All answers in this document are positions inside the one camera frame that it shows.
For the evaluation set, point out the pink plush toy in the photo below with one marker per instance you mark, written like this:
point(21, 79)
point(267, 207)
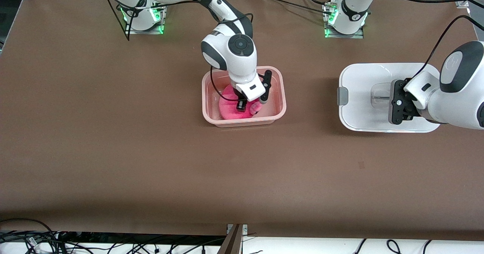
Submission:
point(228, 108)

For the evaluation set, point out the white box lid grey clips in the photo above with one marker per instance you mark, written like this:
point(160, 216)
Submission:
point(359, 114)

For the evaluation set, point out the aluminium frame profile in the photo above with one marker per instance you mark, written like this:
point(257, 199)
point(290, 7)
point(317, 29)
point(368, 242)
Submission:
point(462, 2)

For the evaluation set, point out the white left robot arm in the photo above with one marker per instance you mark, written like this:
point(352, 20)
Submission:
point(457, 95)

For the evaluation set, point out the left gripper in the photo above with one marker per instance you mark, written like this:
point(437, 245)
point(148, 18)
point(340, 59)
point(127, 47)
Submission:
point(410, 111)

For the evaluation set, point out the small metal table bracket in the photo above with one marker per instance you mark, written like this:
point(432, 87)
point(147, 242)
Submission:
point(245, 228)

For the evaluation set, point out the pink translucent plastic box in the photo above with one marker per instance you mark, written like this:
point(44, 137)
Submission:
point(276, 106)

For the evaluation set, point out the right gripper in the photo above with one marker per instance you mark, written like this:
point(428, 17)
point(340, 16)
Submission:
point(241, 96)

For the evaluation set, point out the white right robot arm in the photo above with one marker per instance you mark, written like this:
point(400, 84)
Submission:
point(230, 57)

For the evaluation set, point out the brown table cover sheet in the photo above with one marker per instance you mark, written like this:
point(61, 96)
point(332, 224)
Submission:
point(242, 178)

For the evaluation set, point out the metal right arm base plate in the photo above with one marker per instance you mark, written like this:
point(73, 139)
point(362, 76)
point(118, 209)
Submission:
point(160, 23)

